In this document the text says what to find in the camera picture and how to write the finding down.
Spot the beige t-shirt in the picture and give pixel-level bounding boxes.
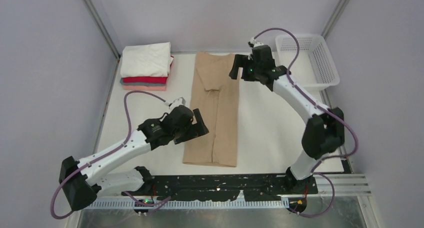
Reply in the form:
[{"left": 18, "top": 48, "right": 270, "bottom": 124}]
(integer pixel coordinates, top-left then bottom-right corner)
[{"left": 182, "top": 52, "right": 240, "bottom": 168}]

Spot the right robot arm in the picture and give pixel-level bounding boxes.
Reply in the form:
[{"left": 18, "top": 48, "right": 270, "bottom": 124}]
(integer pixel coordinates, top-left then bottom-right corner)
[{"left": 229, "top": 44, "right": 345, "bottom": 193}]

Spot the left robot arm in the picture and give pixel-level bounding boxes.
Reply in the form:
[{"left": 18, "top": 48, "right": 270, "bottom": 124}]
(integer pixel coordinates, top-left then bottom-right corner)
[{"left": 59, "top": 105, "right": 209, "bottom": 212}]

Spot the pink folded t-shirt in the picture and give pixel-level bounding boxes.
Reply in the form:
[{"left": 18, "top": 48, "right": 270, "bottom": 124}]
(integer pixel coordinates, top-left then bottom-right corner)
[{"left": 122, "top": 85, "right": 167, "bottom": 92}]

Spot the white plastic basket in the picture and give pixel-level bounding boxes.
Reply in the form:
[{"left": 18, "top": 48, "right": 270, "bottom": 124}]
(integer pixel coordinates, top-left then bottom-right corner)
[{"left": 275, "top": 34, "right": 340, "bottom": 92}]

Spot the red folded t-shirt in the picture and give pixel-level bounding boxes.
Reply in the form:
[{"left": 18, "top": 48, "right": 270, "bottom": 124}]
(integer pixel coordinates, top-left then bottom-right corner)
[{"left": 120, "top": 76, "right": 169, "bottom": 85}]

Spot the white folded t-shirt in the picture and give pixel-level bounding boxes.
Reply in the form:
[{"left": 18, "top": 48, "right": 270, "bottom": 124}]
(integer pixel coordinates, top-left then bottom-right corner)
[{"left": 120, "top": 42, "right": 172, "bottom": 78}]

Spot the grey folded t-shirt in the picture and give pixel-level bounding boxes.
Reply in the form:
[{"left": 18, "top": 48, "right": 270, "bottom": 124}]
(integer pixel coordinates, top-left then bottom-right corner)
[{"left": 119, "top": 78, "right": 167, "bottom": 87}]

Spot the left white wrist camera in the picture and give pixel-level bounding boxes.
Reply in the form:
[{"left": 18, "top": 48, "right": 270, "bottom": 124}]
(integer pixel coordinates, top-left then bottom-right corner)
[{"left": 168, "top": 97, "right": 186, "bottom": 110}]

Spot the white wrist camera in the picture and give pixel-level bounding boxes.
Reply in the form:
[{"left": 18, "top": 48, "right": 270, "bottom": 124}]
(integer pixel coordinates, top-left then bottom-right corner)
[
  {"left": 248, "top": 37, "right": 264, "bottom": 49},
  {"left": 168, "top": 97, "right": 186, "bottom": 110}
]

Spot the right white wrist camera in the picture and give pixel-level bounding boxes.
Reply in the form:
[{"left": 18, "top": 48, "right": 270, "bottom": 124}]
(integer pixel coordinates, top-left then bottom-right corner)
[{"left": 248, "top": 37, "right": 264, "bottom": 49}]

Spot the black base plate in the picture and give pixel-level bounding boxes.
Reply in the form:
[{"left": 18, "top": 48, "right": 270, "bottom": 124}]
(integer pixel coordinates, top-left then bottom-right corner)
[{"left": 131, "top": 173, "right": 318, "bottom": 202}]

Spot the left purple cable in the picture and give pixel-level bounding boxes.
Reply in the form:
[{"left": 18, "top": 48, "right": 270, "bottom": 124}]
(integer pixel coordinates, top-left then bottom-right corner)
[{"left": 49, "top": 90, "right": 176, "bottom": 220}]

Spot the aluminium frame rail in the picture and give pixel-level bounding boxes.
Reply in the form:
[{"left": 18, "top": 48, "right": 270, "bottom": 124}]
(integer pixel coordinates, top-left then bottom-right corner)
[{"left": 69, "top": 173, "right": 372, "bottom": 199}]

